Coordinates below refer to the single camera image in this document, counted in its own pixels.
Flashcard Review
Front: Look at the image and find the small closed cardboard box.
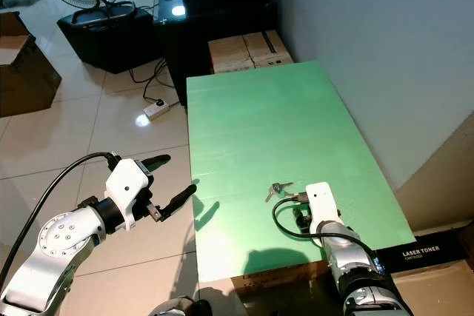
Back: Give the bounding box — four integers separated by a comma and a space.
243, 29, 295, 68
207, 35, 254, 75

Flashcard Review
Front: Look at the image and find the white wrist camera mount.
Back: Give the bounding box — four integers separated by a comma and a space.
103, 156, 156, 230
305, 181, 344, 238

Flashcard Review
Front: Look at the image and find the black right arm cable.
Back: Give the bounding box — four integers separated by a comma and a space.
271, 195, 365, 252

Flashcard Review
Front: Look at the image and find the large open cardboard box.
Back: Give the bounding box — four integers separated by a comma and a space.
0, 10, 62, 118

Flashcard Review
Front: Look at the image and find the bunch of metal keys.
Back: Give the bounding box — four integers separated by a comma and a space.
264, 181, 295, 204

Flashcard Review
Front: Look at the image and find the white power strip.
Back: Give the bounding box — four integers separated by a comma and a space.
144, 99, 170, 120

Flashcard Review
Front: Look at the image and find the cardboard box under table board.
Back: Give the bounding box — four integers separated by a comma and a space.
230, 263, 336, 296

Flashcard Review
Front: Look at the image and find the black power cable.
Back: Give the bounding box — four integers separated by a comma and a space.
127, 53, 178, 107

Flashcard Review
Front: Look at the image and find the green table board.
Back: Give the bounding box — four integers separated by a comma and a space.
184, 60, 416, 284

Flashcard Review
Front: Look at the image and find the black laser toner box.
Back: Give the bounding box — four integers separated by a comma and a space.
373, 234, 474, 274

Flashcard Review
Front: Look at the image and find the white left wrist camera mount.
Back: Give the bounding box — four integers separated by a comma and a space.
103, 156, 156, 230

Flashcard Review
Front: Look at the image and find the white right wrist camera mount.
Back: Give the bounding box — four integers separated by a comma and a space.
305, 181, 344, 238

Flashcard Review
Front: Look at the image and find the black cabinet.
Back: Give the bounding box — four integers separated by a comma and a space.
153, 0, 279, 107

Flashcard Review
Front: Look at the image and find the black speaker box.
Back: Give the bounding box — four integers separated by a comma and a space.
56, 1, 157, 75

